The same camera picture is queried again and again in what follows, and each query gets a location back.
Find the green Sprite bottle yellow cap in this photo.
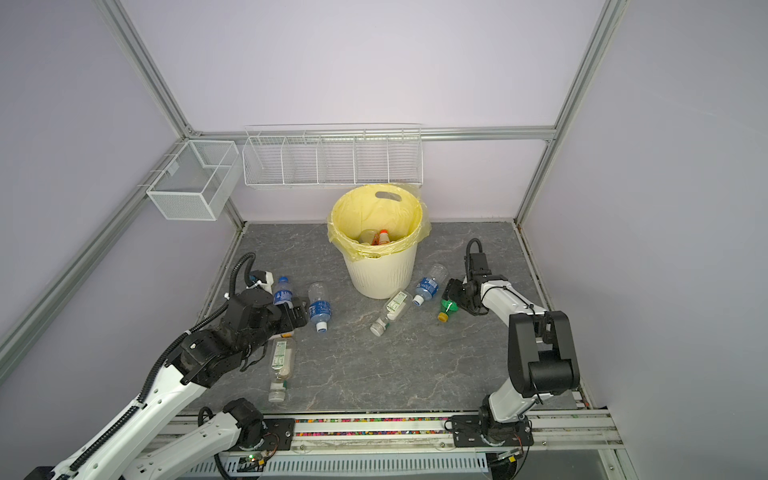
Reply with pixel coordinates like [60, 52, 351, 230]
[437, 299, 459, 323]

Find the clear bottle blue label white cap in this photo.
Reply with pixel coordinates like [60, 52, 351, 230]
[413, 263, 448, 306]

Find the clear bottle green label front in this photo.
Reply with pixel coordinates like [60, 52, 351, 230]
[268, 337, 297, 403]

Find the clear bottle green white label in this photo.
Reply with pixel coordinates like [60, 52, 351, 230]
[370, 290, 413, 336]

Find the clear bottle red label blue cap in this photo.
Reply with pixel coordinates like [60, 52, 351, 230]
[357, 229, 379, 245]

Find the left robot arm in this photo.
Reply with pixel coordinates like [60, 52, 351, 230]
[27, 252, 309, 479]

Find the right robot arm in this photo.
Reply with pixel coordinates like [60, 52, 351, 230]
[442, 277, 581, 439]

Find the cream plastic waste bin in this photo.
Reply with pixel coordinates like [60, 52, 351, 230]
[342, 185, 423, 299]

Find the yellow bin liner bag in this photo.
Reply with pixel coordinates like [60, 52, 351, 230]
[327, 184, 431, 261]

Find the small bottle blue cap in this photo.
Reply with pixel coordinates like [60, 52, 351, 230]
[273, 276, 293, 308]

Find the Pocari bottle blue label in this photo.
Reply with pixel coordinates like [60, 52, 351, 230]
[308, 282, 332, 333]

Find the white mesh box basket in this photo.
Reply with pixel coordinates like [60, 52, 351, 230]
[147, 140, 243, 221]

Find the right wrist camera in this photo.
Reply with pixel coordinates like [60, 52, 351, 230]
[466, 252, 491, 281]

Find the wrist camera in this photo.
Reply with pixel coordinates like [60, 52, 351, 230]
[246, 270, 274, 294]
[466, 252, 491, 281]

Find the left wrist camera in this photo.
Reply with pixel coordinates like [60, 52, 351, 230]
[246, 270, 274, 294]

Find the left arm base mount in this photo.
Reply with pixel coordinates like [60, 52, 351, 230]
[227, 417, 296, 452]

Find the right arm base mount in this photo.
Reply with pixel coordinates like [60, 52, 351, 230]
[444, 413, 534, 448]

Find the white vented cable duct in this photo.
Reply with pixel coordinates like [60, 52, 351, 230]
[179, 452, 492, 479]

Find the white wire shelf basket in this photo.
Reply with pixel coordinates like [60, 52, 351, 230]
[241, 123, 424, 188]

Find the aluminium front rail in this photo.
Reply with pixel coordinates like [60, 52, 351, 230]
[137, 410, 624, 469]

